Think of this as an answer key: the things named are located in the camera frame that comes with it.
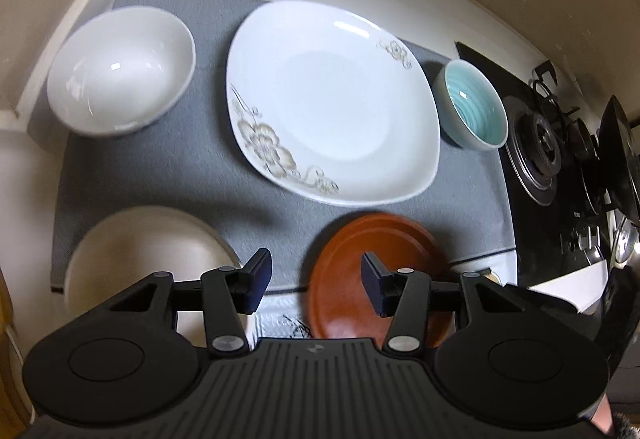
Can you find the teal glazed bowl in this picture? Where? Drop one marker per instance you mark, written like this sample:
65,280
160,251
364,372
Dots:
475,104

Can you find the small dark metal pot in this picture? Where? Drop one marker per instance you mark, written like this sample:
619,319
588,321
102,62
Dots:
582,139

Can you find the silver stove knob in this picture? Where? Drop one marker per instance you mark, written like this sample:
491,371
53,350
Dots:
574,245
592,237

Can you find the black iron pan support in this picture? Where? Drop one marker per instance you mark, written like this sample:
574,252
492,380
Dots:
550,84

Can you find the black glass gas stove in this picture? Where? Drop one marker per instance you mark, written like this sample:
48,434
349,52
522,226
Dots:
540,229

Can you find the beige bowl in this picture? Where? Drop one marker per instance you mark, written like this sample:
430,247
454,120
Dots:
145,244

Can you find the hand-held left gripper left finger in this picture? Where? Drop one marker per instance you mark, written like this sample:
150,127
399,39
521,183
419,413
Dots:
260,276

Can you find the gas burner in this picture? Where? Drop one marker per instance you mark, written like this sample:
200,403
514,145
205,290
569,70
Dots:
537,154

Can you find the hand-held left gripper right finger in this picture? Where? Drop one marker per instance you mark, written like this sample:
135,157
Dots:
372,286

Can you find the shiny metal object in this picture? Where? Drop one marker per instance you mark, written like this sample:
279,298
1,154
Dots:
625,244

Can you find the person's right forearm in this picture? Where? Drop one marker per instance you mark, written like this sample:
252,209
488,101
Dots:
602,421

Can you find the white floral square plate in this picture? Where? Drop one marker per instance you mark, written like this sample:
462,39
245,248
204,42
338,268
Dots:
330,104

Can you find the white printed cloth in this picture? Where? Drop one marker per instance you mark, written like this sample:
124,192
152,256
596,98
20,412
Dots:
280,314

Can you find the white ceramic bowl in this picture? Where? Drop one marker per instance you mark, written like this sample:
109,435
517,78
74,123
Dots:
120,69

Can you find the grey mat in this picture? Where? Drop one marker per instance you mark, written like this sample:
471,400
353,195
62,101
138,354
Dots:
200,169

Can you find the wooden cutting board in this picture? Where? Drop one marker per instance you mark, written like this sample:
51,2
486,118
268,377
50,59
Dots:
6,319

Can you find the black wok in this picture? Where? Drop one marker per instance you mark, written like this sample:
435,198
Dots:
620,159

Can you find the brown round plate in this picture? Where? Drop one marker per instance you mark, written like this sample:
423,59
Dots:
340,264

